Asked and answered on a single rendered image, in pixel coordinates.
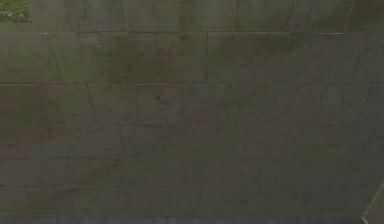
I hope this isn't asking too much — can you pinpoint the green flowered wall picture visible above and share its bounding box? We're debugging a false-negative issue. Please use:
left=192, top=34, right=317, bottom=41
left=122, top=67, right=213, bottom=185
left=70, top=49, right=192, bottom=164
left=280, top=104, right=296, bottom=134
left=0, top=0, right=33, bottom=24

